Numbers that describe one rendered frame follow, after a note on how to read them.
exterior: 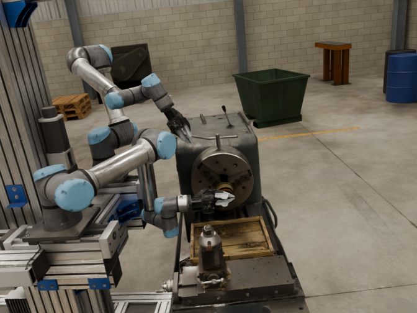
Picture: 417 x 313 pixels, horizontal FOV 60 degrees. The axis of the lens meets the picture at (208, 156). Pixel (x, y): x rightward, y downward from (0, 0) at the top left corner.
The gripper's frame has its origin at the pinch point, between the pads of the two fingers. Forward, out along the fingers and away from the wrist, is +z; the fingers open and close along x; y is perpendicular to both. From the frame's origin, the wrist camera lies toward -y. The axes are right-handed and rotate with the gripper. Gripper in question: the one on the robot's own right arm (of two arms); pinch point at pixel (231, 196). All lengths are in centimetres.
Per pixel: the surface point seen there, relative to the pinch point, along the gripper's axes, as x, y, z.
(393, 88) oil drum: -67, -544, 359
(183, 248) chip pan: -54, -43, -30
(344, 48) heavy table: -2, -776, 349
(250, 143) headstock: 14.4, -31.8, 13.7
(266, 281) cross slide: -11.2, 46.0, 7.3
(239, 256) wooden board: -18.7, 19.9, 0.3
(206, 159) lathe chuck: 13.7, -15.9, -10.2
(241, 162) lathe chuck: 10.4, -15.9, 7.0
